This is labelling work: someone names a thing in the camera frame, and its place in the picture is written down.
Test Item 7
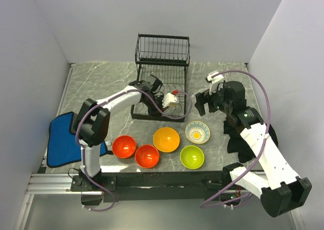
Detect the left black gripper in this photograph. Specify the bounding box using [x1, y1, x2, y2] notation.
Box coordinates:
[143, 95, 169, 118]

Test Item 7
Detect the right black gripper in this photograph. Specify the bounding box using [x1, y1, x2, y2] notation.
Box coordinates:
[194, 82, 232, 116]

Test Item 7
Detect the patterned white teal bowl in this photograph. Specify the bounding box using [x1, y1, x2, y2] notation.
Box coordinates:
[185, 121, 211, 145]

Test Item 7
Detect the red-orange bowl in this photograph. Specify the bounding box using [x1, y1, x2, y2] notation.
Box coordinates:
[135, 145, 160, 168]
[112, 135, 137, 159]

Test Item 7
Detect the lime green bowl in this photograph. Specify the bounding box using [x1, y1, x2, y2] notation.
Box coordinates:
[180, 145, 205, 170]

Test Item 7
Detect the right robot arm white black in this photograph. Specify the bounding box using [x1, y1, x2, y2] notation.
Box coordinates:
[195, 81, 312, 217]

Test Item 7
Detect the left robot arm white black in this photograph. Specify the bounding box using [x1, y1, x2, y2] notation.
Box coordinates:
[73, 75, 165, 191]

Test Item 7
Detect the yellow-orange bowl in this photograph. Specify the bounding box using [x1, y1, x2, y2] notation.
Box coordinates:
[153, 127, 180, 153]

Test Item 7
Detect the black cloth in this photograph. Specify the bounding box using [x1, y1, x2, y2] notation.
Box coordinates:
[224, 109, 278, 163]

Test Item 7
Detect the black base beam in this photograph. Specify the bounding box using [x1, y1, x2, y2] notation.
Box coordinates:
[70, 171, 244, 203]

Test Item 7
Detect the blue cloth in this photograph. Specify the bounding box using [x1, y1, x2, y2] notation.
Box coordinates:
[47, 111, 108, 168]

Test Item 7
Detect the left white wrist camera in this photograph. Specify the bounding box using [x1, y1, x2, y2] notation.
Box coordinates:
[162, 93, 179, 108]

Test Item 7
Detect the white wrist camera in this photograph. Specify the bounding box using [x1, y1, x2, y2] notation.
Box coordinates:
[162, 93, 179, 108]
[206, 70, 224, 95]

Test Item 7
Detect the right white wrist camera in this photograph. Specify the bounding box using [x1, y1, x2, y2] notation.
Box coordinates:
[206, 70, 224, 95]

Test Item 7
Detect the black wire dish rack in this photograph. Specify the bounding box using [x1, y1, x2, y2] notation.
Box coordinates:
[131, 34, 190, 122]

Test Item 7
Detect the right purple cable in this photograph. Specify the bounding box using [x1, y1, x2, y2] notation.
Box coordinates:
[199, 69, 271, 209]

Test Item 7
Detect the purple cable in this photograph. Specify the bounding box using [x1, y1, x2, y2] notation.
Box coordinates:
[75, 89, 193, 213]
[199, 69, 271, 209]

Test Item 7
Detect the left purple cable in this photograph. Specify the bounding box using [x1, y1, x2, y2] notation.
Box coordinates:
[75, 89, 193, 213]

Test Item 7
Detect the aluminium frame rail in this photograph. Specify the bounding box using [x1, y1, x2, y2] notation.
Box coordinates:
[25, 173, 84, 195]

